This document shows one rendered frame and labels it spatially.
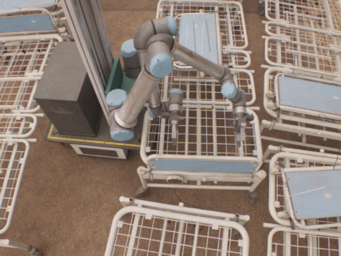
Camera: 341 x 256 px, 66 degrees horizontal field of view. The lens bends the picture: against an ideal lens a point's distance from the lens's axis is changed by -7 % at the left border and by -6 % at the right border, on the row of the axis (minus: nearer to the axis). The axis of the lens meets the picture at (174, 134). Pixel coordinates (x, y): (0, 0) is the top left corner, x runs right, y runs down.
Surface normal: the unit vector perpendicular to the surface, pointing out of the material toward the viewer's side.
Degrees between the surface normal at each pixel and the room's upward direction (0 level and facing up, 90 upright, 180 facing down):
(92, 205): 0
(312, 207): 5
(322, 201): 5
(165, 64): 84
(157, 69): 83
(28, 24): 90
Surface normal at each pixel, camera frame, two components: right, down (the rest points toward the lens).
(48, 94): -0.01, -0.48
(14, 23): -0.02, 0.88
